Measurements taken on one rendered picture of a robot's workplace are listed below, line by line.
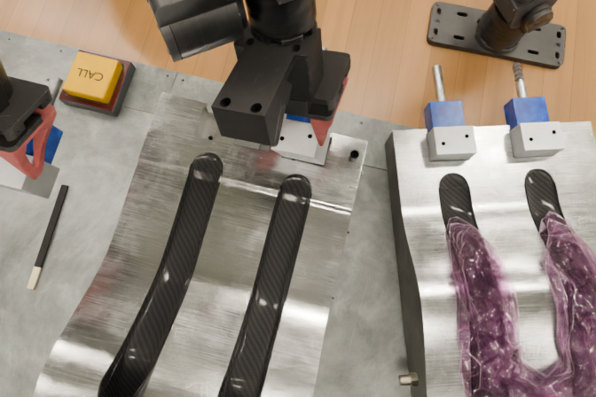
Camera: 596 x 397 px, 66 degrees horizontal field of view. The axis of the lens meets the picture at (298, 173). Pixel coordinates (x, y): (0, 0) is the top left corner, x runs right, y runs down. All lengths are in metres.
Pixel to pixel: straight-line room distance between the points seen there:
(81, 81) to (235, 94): 0.38
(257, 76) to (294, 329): 0.28
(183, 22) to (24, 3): 0.53
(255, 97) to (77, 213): 0.40
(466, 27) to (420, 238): 0.34
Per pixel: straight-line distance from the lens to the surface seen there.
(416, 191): 0.59
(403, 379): 0.59
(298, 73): 0.39
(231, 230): 0.54
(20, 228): 0.72
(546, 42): 0.80
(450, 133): 0.60
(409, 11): 0.77
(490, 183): 0.62
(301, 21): 0.38
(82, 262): 0.67
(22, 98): 0.49
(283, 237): 0.54
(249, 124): 0.35
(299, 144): 0.50
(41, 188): 0.57
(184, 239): 0.55
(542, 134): 0.64
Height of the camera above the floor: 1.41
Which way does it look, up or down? 75 degrees down
